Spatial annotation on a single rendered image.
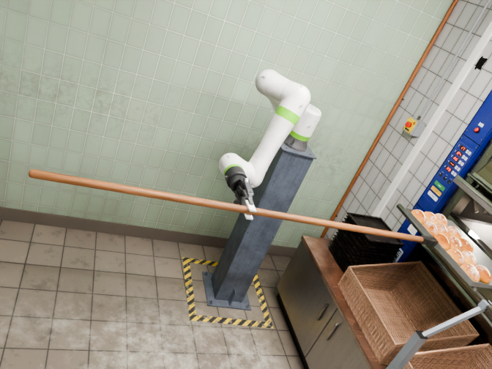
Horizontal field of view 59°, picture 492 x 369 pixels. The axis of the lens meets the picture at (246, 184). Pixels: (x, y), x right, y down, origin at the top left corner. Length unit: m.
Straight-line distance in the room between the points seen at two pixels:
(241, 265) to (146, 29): 1.54
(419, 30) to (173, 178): 1.91
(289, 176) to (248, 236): 0.48
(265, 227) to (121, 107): 1.15
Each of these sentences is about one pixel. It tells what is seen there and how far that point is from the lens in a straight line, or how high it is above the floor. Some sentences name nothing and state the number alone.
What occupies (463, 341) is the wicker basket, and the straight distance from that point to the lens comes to 2.59.
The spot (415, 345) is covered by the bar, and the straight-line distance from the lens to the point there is 2.11.
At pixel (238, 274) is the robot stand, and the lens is 2.92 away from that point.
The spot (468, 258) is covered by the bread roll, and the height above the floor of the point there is 1.21.
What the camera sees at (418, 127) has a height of 1.48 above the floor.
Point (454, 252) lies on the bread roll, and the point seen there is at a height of 1.22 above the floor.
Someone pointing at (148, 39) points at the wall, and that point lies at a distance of 2.66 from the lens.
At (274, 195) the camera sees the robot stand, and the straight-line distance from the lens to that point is 2.57.
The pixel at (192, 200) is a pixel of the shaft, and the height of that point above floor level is 1.20.
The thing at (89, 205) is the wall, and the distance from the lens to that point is 3.16.
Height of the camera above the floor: 2.05
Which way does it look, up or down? 27 degrees down
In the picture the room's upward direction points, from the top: 23 degrees clockwise
